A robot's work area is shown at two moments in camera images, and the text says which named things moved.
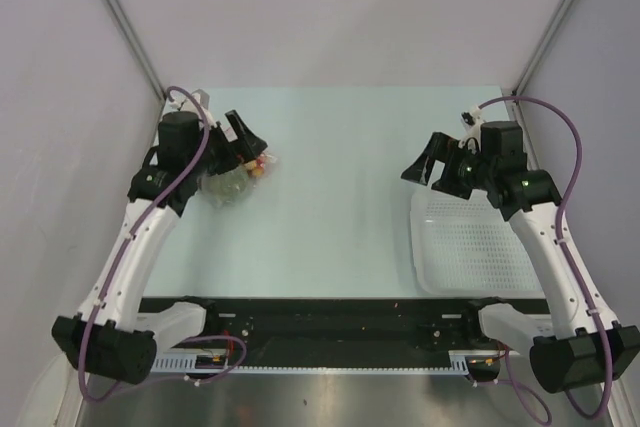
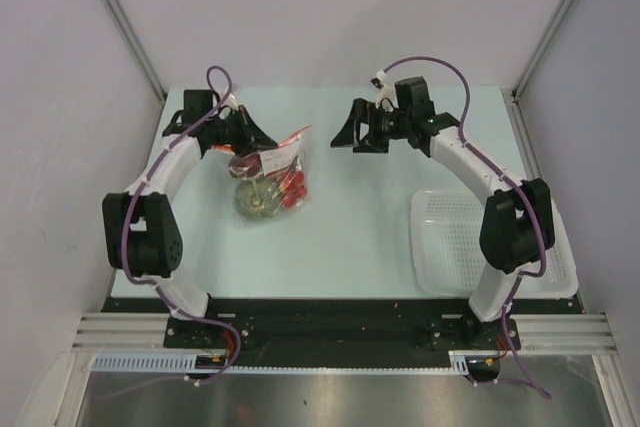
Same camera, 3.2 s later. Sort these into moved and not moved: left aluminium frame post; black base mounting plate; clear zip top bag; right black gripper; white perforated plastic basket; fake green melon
Moved: fake green melon; right black gripper; clear zip top bag
Not moved: white perforated plastic basket; black base mounting plate; left aluminium frame post
